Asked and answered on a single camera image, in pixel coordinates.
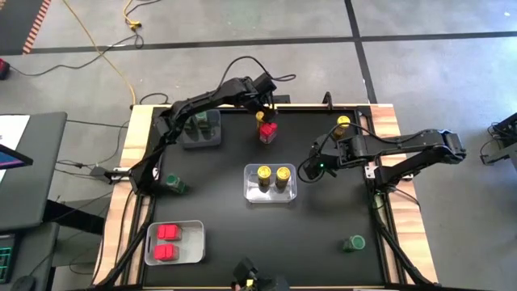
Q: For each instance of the yellow-lidded dark spice jar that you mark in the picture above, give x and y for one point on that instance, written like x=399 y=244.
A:
x=283 y=174
x=264 y=171
x=343 y=121
x=259 y=118

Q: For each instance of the silver metal bracket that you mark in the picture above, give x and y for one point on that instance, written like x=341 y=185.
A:
x=371 y=172
x=117 y=174

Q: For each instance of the green glass spice jar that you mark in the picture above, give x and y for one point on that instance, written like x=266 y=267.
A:
x=200 y=117
x=190 y=128
x=173 y=180
x=357 y=243

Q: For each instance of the clear plastic bin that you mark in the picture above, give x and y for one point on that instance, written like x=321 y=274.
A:
x=250 y=194

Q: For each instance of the black computer mouse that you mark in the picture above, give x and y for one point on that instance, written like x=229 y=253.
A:
x=24 y=284

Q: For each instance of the black clamp bracket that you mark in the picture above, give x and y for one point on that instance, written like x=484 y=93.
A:
x=328 y=101

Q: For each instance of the dark translucent plastic bin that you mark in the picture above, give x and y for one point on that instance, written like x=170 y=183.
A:
x=210 y=139

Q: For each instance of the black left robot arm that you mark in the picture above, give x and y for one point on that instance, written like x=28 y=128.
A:
x=202 y=99

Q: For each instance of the grey side desk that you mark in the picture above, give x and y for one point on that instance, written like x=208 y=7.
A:
x=36 y=182

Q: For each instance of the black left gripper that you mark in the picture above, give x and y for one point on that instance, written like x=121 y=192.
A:
x=258 y=99

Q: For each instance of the white paper sheet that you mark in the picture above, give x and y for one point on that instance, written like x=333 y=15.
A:
x=12 y=127

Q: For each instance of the red-lidded smoked paprika tin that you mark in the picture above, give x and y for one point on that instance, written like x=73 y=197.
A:
x=167 y=232
x=165 y=252
x=268 y=132

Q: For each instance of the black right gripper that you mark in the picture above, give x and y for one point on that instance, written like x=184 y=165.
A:
x=331 y=153

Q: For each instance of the tablet with lit screen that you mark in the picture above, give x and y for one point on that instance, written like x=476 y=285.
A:
x=10 y=159

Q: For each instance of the black metal table frame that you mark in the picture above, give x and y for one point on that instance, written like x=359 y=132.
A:
x=379 y=226

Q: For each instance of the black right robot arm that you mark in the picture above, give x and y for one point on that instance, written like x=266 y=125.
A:
x=404 y=141

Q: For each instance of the white plastic bin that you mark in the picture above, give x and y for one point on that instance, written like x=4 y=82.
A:
x=192 y=246

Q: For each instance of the black mat orange striped edge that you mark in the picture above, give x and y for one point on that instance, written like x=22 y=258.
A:
x=16 y=24

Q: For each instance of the red floor device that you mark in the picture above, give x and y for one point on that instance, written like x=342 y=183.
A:
x=3 y=68

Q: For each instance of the black ribbed strip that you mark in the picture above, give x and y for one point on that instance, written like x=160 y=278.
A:
x=284 y=99

